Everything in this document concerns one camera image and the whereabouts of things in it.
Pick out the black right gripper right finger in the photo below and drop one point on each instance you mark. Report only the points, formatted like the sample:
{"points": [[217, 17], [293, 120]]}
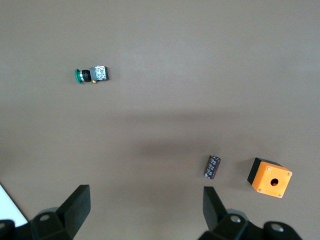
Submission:
{"points": [[215, 215]]}

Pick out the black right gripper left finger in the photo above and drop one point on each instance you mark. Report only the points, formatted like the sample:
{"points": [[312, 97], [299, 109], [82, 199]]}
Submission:
{"points": [[72, 212]]}

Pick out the green push button switch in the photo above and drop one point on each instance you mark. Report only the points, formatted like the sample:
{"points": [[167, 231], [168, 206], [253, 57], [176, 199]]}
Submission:
{"points": [[100, 73]]}

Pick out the white drawer cabinet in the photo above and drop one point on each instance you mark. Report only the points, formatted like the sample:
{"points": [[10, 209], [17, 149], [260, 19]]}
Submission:
{"points": [[7, 207]]}

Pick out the small black connector block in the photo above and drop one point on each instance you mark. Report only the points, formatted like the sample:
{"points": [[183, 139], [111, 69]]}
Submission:
{"points": [[212, 167]]}

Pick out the orange button enclosure box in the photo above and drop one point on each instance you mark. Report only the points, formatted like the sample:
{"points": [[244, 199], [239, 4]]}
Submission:
{"points": [[262, 177]]}

